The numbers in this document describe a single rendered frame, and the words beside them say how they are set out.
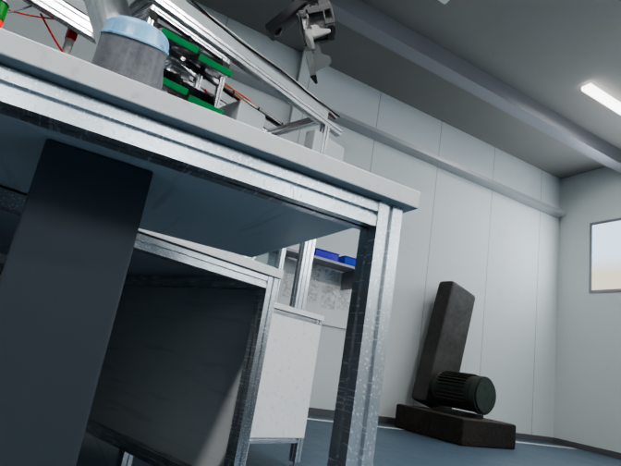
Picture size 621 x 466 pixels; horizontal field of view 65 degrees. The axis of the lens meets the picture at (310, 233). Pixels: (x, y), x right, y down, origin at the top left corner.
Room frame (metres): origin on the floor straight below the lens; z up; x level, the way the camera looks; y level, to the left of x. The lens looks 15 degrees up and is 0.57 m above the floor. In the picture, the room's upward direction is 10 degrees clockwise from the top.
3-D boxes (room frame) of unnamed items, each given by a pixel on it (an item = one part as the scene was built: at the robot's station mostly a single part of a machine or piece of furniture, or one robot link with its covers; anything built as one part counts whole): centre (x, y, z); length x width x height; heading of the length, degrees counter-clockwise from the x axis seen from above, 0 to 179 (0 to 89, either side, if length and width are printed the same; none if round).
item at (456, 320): (6.19, -2.10, 0.99); 1.18 x 1.17 x 1.98; 27
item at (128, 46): (0.79, 0.38, 1.05); 0.13 x 0.12 x 0.14; 15
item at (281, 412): (2.77, 0.46, 0.43); 1.11 x 0.68 x 0.86; 136
